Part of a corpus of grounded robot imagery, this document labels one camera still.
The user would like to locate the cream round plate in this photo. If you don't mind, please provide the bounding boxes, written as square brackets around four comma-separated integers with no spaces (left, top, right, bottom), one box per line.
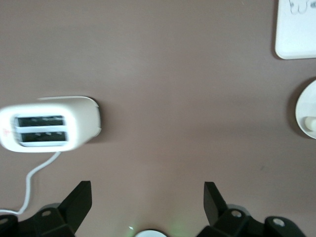
[295,79,316,139]

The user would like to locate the white two-slot toaster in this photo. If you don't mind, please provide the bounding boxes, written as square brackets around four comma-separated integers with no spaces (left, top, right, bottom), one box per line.
[0,96,102,153]

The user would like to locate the white toaster power cable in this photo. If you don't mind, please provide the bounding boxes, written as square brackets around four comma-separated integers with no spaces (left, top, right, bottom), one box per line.
[0,151,62,215]

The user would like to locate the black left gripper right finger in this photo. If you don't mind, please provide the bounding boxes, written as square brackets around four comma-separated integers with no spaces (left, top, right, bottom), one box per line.
[203,182,307,237]

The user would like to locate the brown table cover mat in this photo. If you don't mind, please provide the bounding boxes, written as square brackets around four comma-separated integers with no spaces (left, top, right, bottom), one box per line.
[0,0,316,237]

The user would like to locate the pale steamed bun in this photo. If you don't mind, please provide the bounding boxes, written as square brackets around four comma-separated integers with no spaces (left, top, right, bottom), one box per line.
[304,116,316,131]

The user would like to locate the cream rabbit print tray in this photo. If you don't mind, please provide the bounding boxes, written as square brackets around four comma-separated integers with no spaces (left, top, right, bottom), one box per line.
[275,0,316,60]

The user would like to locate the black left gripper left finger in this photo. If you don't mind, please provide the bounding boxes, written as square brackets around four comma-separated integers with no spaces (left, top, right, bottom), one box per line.
[17,181,93,237]

